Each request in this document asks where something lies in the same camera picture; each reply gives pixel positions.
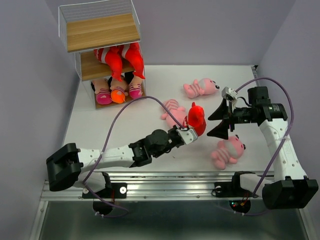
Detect red shark plush mouth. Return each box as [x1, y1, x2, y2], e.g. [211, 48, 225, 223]
[93, 46, 123, 82]

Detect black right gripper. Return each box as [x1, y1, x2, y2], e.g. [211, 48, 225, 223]
[206, 97, 257, 139]

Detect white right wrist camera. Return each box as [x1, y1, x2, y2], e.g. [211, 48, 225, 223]
[221, 87, 238, 107]

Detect pink pig plush top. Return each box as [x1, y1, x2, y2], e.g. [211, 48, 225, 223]
[183, 78, 220, 99]

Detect boy doll orange pants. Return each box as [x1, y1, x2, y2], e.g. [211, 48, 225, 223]
[108, 75, 129, 104]

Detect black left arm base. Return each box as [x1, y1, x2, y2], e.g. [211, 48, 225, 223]
[82, 172, 129, 219]

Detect pink pig plush bottom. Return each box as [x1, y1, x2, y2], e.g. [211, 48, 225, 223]
[210, 134, 247, 170]

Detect red whale plush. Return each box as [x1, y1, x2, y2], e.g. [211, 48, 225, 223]
[119, 42, 145, 80]

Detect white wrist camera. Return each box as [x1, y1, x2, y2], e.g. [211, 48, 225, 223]
[221, 87, 238, 107]
[176, 128, 198, 145]

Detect red plush corner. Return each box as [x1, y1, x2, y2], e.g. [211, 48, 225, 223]
[183, 102, 207, 137]

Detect boy doll magenta striped shirt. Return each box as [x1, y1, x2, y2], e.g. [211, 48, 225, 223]
[124, 71, 143, 99]

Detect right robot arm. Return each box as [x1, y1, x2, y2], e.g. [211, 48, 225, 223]
[207, 86, 319, 210]

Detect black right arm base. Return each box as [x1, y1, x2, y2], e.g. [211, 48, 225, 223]
[211, 171, 260, 217]

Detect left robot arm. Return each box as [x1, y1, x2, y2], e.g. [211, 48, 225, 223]
[46, 126, 198, 197]

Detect white wire wooden shelf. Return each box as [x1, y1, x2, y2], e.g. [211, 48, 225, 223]
[58, 0, 146, 109]

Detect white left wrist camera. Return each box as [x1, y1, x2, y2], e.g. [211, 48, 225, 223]
[176, 128, 198, 145]

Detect boy doll magenta pants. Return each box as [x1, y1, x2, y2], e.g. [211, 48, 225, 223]
[91, 78, 112, 105]

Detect large pink striped pig plush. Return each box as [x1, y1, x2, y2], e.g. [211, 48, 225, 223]
[160, 99, 188, 128]

